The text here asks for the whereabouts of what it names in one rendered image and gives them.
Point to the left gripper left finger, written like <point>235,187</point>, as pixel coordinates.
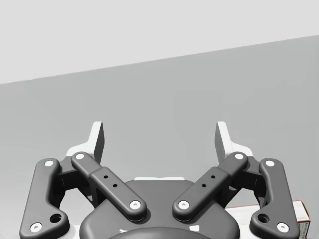
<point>45,189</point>

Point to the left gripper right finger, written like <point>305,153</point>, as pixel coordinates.
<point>274,189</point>

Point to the red and white carton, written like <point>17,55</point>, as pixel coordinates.
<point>302,213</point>

